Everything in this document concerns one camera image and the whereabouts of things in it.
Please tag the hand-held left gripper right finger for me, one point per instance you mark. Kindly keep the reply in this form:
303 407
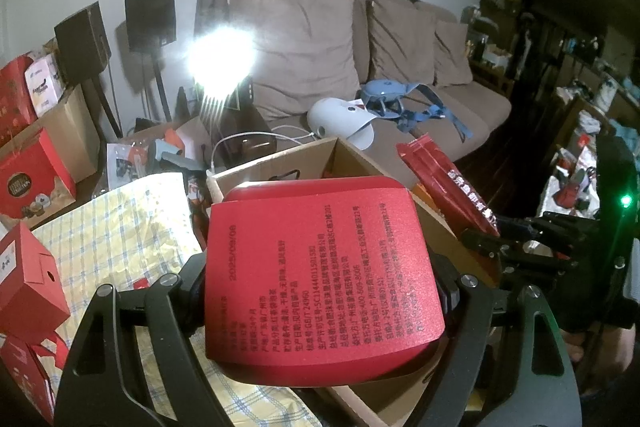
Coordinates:
450 302

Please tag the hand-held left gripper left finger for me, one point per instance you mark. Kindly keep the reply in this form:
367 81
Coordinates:
190 292

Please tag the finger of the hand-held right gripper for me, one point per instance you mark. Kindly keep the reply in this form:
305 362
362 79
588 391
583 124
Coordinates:
540 224
482 244

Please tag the small red pouch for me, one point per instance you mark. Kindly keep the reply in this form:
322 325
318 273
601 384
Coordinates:
140 283

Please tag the long red packet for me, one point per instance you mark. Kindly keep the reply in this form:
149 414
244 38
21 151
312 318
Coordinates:
440 177

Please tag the red rounded gift box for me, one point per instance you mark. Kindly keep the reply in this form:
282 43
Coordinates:
320 277

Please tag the red gift box with ribbon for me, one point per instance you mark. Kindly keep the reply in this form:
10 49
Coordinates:
27 277

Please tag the brown cardboard box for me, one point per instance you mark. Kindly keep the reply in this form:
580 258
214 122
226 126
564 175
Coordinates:
310 157

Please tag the red cartoon print gift box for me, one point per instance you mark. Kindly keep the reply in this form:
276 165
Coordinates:
22 377

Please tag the person's right hand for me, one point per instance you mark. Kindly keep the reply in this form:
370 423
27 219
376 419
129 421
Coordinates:
625 349

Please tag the yellow plaid tablecloth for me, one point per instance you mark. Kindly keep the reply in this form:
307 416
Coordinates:
125 232

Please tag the beige sofa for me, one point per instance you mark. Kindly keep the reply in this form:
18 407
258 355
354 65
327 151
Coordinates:
450 117

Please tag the grey handheld tool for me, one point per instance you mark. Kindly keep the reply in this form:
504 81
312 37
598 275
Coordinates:
172 154

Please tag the clear plastic toy package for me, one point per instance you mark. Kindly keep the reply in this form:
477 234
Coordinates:
125 162

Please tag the cluttered dark shelf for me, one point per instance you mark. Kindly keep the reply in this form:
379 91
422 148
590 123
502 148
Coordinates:
560 72

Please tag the dark brown stool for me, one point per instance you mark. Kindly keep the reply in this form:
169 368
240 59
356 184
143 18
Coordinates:
250 142

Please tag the white curved plastic shell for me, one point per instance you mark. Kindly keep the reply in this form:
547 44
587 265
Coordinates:
335 122

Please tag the red chocolate gift bag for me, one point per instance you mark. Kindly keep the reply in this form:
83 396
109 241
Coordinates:
30 177

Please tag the large closed cardboard carton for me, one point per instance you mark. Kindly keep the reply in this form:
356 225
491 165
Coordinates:
75 127

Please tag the bright panel lamp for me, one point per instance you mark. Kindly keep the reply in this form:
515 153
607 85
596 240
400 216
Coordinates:
220 62

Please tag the white pink carton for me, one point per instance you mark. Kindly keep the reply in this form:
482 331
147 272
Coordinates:
45 82

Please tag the large beige sofa cushion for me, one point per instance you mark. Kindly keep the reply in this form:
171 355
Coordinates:
310 52

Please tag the red gold patterned box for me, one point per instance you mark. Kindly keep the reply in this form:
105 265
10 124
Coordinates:
12 102

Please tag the black speaker on stand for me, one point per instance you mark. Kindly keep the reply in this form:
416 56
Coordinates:
150 19
82 39

